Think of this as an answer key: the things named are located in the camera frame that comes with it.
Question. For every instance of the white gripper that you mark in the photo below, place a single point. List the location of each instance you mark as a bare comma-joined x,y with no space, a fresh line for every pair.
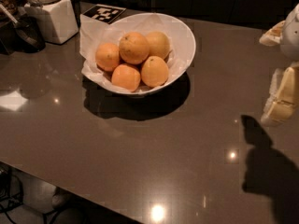
291,36

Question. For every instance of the orange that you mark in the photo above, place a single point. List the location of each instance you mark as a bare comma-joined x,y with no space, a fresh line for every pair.
159,44
126,76
134,48
154,71
107,56

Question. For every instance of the white bowl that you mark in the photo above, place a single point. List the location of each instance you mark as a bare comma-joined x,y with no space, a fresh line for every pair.
183,38

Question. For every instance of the black white marker tag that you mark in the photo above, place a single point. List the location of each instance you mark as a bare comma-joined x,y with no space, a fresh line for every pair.
104,13

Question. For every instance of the white paper liner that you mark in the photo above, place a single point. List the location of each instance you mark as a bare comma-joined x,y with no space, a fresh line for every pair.
93,31

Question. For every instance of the white square jar base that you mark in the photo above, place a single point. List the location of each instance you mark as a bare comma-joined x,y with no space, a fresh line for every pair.
57,22

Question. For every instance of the black pan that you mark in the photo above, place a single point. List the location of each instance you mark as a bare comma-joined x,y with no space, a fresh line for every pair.
27,33

